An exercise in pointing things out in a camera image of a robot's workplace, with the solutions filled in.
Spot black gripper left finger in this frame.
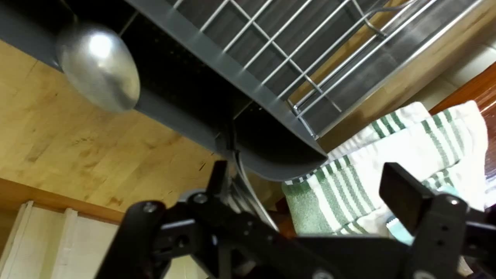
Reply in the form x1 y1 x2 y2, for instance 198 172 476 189
94 160 283 279

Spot green striped dish towel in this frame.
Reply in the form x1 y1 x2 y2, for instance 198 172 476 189
280 99 490 240

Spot dark grey utensil holder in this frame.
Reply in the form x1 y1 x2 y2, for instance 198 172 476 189
0 0 330 183

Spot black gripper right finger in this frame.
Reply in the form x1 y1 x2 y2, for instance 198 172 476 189
378 161 469 279

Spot grey wire dish rack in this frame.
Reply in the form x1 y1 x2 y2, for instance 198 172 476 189
128 0 485 152

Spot silver spoon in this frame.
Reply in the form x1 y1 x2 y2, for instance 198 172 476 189
54 20 142 115

